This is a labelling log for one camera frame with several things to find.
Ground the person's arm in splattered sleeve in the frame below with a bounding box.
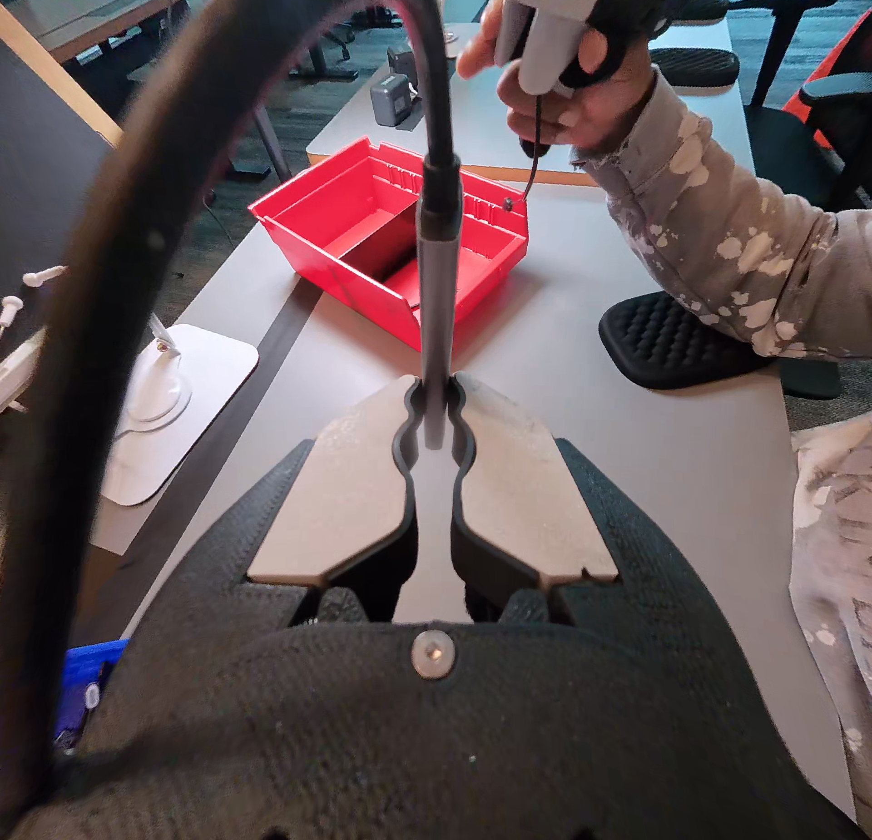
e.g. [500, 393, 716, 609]
[789, 414, 872, 830]

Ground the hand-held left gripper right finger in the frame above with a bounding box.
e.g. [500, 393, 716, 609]
[451, 371, 619, 624]

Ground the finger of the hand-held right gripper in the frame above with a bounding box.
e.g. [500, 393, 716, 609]
[520, 0, 645, 97]
[490, 0, 540, 69]

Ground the black mesh office chair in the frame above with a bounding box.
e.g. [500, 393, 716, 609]
[649, 36, 872, 212]

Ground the black bin divider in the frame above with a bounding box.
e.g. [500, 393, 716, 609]
[341, 203, 418, 284]

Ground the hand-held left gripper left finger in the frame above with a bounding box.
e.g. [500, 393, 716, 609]
[247, 375, 419, 624]

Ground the person's right forearm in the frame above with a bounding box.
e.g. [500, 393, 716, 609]
[571, 69, 872, 363]

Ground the grey usb hub black cable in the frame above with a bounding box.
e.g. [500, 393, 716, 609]
[0, 0, 466, 817]

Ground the grey metal box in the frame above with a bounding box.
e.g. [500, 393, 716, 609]
[370, 70, 418, 127]

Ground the person's right hand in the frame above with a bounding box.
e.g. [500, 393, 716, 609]
[455, 0, 656, 161]

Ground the red plastic bin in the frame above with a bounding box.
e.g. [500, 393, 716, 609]
[248, 136, 531, 352]

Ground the blue plastic bin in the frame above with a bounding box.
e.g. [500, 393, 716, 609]
[63, 639, 130, 754]

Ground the black mesh cushion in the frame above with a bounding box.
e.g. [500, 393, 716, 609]
[598, 291, 779, 390]

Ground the wooden-edged desk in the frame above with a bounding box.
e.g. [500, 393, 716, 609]
[24, 0, 200, 64]

